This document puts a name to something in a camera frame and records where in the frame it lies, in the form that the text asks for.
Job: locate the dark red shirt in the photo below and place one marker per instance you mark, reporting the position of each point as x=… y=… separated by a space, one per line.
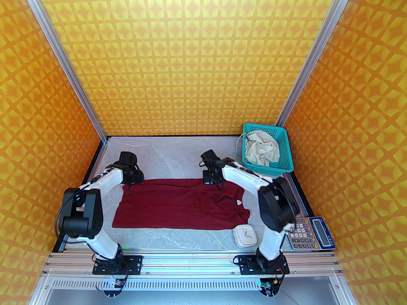
x=171 y=205

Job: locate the teal plastic basket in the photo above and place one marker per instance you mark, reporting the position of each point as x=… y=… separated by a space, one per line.
x=284 y=151

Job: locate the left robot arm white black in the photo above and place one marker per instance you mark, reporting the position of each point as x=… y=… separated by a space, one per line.
x=82 y=214

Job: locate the white square clock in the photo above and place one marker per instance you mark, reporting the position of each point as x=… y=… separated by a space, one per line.
x=244 y=235

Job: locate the small circuit board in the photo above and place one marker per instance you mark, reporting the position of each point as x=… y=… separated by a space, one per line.
x=268 y=286
x=114 y=285

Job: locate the grey desk calculator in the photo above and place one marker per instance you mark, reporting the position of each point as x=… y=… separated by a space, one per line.
x=319 y=233

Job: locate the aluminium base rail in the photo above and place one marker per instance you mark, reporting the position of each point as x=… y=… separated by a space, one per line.
x=190 y=262

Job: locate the aluminium frame post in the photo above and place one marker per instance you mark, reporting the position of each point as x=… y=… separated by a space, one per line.
x=314 y=56
x=63 y=62

